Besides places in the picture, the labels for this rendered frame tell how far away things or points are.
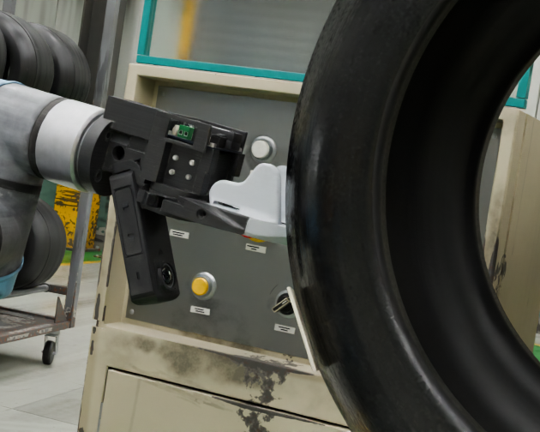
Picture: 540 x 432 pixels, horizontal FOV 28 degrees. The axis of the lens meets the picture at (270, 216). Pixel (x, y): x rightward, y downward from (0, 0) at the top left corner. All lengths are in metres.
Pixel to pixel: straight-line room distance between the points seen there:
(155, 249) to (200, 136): 0.11
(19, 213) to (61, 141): 0.09
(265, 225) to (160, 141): 0.11
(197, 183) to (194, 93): 0.66
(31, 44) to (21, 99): 3.86
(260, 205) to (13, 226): 0.23
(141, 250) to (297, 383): 0.55
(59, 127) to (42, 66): 3.93
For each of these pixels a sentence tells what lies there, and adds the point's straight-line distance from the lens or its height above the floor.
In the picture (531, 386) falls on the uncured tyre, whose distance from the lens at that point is 0.98.
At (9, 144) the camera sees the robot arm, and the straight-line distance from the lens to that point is 0.96.
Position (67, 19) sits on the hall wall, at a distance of 11.52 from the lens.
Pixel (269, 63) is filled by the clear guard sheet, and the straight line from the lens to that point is 1.46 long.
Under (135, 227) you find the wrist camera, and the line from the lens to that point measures 0.90.
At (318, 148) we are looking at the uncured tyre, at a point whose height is 1.18.
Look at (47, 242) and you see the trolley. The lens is 5.17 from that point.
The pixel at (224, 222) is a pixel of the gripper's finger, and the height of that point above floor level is 1.11.
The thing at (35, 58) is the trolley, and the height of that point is 1.44.
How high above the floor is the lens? 1.16
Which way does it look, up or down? 3 degrees down
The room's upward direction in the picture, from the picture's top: 9 degrees clockwise
